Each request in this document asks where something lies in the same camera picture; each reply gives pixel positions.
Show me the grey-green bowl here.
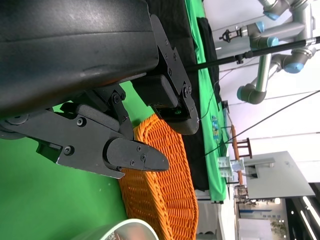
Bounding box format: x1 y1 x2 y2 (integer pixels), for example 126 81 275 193
72 218 160 240

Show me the green cloth with print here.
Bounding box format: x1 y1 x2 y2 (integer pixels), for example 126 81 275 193
184 0 232 205

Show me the clear bottle pack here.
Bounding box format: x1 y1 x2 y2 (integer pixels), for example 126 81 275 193
217 156 245 178

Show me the orange wicker basket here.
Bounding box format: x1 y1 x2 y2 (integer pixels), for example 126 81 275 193
119 113 200 240

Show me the light grey board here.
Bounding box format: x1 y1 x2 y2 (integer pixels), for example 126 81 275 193
243 150 316 200

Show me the green potted plant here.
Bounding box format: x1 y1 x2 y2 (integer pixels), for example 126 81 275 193
271 219 286 236

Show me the white ceiling light strip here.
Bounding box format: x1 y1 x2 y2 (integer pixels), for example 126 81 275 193
302 196 320 218
299 204 318 240

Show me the thin dark wire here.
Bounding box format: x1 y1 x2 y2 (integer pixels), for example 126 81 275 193
203 90 320 157

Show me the long black pole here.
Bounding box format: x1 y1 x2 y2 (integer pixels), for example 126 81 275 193
186 36 320 72

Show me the small black background gripper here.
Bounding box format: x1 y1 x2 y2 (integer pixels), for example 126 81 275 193
219 28 242 43

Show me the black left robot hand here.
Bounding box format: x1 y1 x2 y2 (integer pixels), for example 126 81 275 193
0 0 200 180

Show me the brown wooden stool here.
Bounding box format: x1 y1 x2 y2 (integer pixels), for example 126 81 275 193
231 124 252 186

